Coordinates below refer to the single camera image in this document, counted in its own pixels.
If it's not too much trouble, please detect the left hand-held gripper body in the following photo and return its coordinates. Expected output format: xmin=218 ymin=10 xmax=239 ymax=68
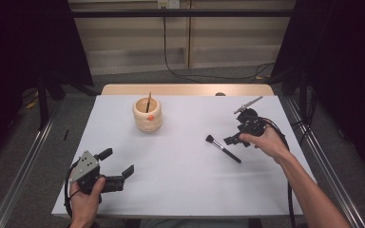
xmin=69 ymin=150 xmax=126 ymax=195

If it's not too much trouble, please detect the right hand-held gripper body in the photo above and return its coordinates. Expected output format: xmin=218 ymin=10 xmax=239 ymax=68
xmin=233 ymin=96 xmax=268 ymax=138

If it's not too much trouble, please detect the black makeup brush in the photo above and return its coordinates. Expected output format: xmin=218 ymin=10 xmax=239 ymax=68
xmin=205 ymin=134 xmax=242 ymax=164

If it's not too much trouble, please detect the cream ribbed brush holder cup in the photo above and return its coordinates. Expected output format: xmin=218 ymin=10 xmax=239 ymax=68
xmin=132 ymin=96 xmax=163 ymax=133

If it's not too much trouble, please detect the thin black orange-tipped brush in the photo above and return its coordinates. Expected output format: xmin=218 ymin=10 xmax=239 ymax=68
xmin=144 ymin=91 xmax=153 ymax=114

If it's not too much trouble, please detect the person's right hand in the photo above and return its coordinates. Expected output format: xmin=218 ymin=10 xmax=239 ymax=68
xmin=239 ymin=124 xmax=291 ymax=165

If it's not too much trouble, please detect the person's left hand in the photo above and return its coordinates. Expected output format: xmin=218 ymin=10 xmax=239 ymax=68
xmin=69 ymin=177 xmax=106 ymax=228

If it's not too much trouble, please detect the black metal stand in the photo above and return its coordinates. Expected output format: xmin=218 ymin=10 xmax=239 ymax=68
xmin=36 ymin=74 xmax=50 ymax=131

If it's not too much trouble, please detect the light wooden table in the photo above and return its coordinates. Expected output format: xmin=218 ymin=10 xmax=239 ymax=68
xmin=101 ymin=84 xmax=275 ymax=97

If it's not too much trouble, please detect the person's grey clothing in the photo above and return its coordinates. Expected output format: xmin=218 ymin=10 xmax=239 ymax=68
xmin=139 ymin=218 xmax=250 ymax=228

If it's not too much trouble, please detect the black curtain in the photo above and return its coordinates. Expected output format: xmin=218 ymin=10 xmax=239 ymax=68
xmin=270 ymin=0 xmax=365 ymax=181
xmin=0 ymin=0 xmax=94 ymax=165

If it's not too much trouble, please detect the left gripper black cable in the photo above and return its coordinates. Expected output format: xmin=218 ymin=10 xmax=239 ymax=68
xmin=64 ymin=161 xmax=81 ymax=220

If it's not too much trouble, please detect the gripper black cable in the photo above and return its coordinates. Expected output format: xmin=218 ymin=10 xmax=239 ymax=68
xmin=64 ymin=161 xmax=81 ymax=220
xmin=250 ymin=116 xmax=298 ymax=228

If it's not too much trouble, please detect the aluminium floor rail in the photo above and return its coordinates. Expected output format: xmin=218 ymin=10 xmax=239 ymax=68
xmin=284 ymin=96 xmax=365 ymax=228
xmin=0 ymin=101 xmax=65 ymax=228

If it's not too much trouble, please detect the yellow floor cable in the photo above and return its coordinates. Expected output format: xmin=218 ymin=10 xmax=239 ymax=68
xmin=24 ymin=90 xmax=41 ymax=110

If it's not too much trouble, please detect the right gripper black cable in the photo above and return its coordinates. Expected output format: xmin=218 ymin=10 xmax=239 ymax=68
xmin=250 ymin=116 xmax=298 ymax=228

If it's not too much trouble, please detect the black wall cable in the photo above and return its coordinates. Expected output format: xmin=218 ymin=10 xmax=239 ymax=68
xmin=162 ymin=8 xmax=275 ymax=84

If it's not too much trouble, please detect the black horizontal frame bar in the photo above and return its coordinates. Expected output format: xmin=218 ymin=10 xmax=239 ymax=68
xmin=70 ymin=9 xmax=294 ymax=18

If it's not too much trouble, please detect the white wall outlet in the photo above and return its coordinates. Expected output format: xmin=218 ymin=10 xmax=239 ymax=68
xmin=157 ymin=0 xmax=181 ymax=10

